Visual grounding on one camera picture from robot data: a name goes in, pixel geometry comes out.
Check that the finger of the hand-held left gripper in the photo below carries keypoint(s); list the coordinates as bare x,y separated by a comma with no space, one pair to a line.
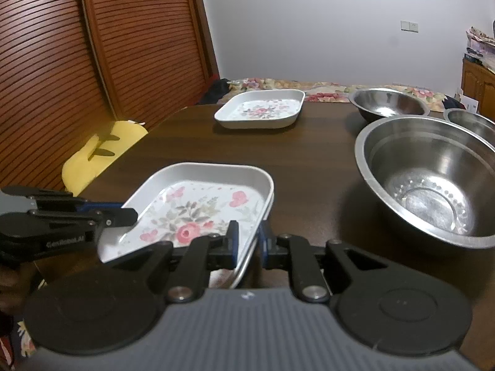
116,218
92,205

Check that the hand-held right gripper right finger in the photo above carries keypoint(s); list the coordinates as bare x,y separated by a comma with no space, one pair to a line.
263,248

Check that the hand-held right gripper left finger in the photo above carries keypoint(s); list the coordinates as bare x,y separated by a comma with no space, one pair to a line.
232,241

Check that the white floral rectangular plate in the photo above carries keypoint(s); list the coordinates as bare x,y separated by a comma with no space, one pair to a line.
261,110
201,208

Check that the large stainless steel bowl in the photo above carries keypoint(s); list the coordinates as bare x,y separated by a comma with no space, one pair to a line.
429,177

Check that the medium stainless steel bowl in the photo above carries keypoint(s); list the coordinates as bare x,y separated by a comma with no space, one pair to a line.
386,102

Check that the small stainless steel bowl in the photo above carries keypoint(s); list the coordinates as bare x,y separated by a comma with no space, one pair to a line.
470,120

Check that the yellow chair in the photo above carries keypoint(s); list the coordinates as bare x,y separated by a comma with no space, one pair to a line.
83,162

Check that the floral patterned fabric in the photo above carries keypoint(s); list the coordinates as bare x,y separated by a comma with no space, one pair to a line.
25,338

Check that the wooden louvered door panel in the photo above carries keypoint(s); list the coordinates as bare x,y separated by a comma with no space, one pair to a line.
147,38
38,85

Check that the black clothing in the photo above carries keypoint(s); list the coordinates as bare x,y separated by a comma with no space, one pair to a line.
212,92

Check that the floral bed blanket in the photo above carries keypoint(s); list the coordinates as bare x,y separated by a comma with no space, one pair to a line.
332,87

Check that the dark blue clothing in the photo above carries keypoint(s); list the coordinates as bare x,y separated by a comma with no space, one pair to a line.
452,103

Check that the white paper bag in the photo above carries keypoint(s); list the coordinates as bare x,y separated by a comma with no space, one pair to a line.
468,102

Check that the wooden cabinet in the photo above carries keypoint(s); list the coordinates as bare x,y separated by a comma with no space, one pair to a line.
479,85

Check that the stack of folded cloths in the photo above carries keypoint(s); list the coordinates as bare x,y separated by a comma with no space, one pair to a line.
481,42

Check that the white wall socket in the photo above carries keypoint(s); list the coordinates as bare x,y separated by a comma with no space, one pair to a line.
409,25

